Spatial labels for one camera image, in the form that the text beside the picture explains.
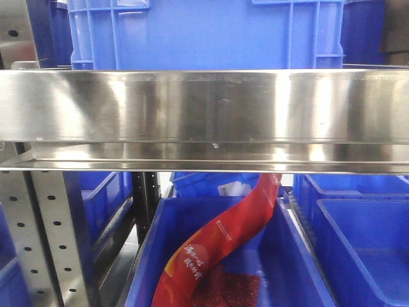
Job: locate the stainless steel shelf rail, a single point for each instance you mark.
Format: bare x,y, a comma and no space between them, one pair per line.
279,121

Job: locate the blue bin lower centre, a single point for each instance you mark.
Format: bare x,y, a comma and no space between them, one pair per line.
277,255

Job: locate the blue bin rear centre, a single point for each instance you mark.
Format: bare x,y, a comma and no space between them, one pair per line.
191,184

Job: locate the red printed plastic bag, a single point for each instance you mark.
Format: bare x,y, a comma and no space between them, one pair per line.
214,241

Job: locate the large blue crate upper shelf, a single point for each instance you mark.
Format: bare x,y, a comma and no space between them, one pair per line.
205,35

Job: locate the blue bin lower left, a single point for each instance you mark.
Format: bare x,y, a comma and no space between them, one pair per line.
103,193

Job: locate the dark red mesh pad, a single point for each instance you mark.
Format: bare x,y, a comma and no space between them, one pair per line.
223,288

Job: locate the perforated steel shelf upright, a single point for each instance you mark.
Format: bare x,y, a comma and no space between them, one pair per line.
46,216

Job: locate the blue bin lower right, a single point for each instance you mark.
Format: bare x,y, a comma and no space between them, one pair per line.
358,226

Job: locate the blue bin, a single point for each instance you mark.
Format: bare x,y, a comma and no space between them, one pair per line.
277,255
191,184
358,226
103,193

